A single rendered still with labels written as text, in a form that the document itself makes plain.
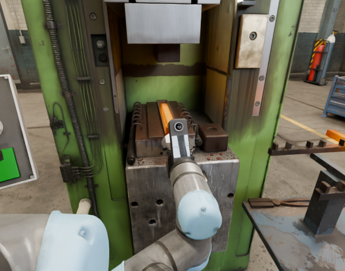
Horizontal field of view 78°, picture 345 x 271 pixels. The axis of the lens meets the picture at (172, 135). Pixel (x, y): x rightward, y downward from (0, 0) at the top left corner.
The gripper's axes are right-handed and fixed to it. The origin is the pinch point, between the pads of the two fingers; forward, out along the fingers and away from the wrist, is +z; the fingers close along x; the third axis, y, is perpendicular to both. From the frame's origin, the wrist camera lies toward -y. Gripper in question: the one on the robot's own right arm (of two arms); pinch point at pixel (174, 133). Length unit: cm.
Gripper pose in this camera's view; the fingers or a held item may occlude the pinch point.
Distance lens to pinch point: 67.4
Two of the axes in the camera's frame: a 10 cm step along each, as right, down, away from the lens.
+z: -1.3, -4.1, 9.0
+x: 9.9, -0.6, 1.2
